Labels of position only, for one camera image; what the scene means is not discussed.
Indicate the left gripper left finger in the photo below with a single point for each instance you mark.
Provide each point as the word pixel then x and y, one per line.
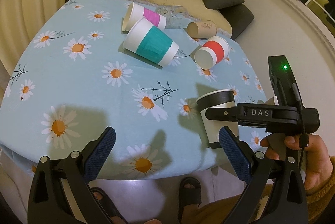
pixel 47 200

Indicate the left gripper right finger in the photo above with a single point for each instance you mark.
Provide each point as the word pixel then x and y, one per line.
pixel 287 202

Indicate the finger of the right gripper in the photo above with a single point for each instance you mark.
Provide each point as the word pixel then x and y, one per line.
pixel 233 114

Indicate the black and white paper cup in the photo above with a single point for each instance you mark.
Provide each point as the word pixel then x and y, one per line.
pixel 221 99

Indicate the red banded paper cup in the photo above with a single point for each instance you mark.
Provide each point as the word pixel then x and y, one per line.
pixel 212 52

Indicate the brown kraft paper cup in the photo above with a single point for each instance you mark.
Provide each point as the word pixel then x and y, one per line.
pixel 202 30

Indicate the clear glass cup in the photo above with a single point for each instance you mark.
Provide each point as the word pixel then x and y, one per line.
pixel 175 16

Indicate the teal banded paper cup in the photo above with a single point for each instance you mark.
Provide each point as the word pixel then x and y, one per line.
pixel 147 41

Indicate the person's right hand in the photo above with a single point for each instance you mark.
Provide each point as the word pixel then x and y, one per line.
pixel 319 167

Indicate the beige ceramic mug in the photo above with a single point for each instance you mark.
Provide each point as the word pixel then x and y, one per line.
pixel 272 101

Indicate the black slipper left foot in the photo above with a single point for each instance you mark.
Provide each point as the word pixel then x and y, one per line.
pixel 108 205

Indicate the black slipper foot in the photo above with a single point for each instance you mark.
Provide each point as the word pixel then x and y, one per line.
pixel 189 194
pixel 108 205

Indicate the black slipper right foot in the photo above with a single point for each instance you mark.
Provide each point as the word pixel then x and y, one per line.
pixel 189 194

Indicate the blue daisy tablecloth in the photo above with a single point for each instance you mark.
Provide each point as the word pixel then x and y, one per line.
pixel 75 79

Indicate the cream curtain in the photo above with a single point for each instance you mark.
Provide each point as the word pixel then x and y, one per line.
pixel 20 22

